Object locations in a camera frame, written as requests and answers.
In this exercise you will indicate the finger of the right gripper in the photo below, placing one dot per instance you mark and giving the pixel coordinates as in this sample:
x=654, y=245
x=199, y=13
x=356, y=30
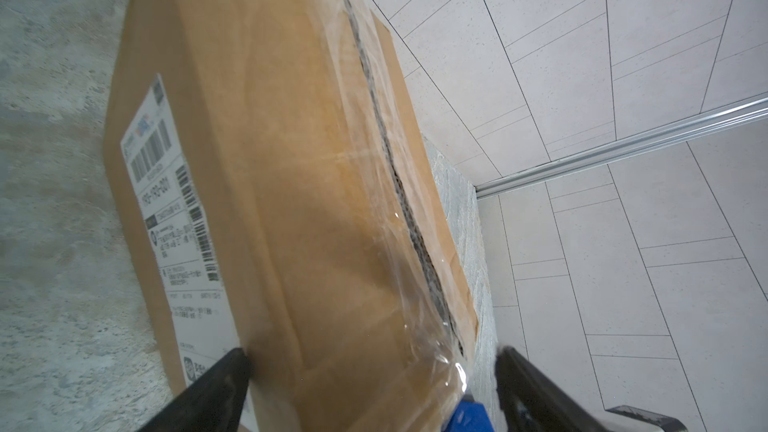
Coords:
x=628, y=418

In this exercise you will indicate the blue utility knife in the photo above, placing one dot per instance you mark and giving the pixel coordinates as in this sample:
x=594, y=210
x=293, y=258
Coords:
x=469, y=416

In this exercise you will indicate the brown cardboard express box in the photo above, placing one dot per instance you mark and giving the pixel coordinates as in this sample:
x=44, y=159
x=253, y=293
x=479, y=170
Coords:
x=275, y=196

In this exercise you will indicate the right aluminium corner post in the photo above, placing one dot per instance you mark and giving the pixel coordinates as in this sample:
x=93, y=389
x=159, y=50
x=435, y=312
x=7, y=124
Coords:
x=709, y=122

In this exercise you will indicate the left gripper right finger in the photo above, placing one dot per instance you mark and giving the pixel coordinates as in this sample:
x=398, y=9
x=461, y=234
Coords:
x=530, y=401

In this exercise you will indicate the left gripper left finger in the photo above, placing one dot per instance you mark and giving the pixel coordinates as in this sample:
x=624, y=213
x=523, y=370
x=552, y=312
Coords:
x=214, y=402

